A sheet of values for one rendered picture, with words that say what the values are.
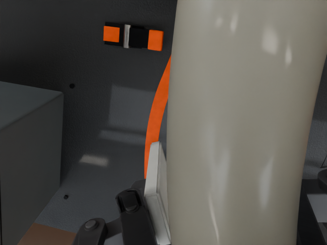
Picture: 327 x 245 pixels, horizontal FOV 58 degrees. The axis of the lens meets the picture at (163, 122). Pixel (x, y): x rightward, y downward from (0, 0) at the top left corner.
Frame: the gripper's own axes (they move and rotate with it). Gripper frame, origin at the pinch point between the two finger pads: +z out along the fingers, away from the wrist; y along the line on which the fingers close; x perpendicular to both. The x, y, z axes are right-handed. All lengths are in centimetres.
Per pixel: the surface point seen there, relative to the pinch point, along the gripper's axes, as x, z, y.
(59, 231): -60, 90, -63
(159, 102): -14, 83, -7
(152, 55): 2, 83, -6
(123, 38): 10, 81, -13
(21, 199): -26, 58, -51
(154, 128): -23, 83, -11
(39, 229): -57, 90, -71
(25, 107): -2, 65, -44
